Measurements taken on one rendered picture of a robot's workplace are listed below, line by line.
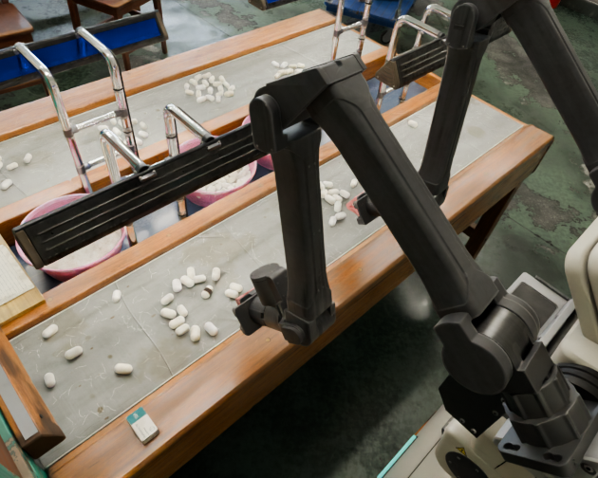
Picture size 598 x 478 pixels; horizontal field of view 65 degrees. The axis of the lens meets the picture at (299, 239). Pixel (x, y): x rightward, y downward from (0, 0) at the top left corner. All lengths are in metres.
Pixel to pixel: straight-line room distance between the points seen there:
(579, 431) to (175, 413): 0.71
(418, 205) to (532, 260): 2.08
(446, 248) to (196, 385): 0.65
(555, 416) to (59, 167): 1.39
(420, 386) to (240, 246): 1.02
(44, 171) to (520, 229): 2.20
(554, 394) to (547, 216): 2.31
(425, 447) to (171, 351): 0.85
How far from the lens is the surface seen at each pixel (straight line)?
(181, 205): 1.28
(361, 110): 0.54
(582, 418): 0.64
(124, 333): 1.15
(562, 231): 2.84
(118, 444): 1.02
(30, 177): 1.57
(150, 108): 1.76
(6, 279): 1.27
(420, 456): 1.57
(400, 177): 0.54
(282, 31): 2.21
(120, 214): 0.91
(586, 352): 0.69
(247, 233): 1.29
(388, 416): 1.89
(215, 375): 1.04
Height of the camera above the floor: 1.71
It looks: 49 degrees down
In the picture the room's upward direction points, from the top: 8 degrees clockwise
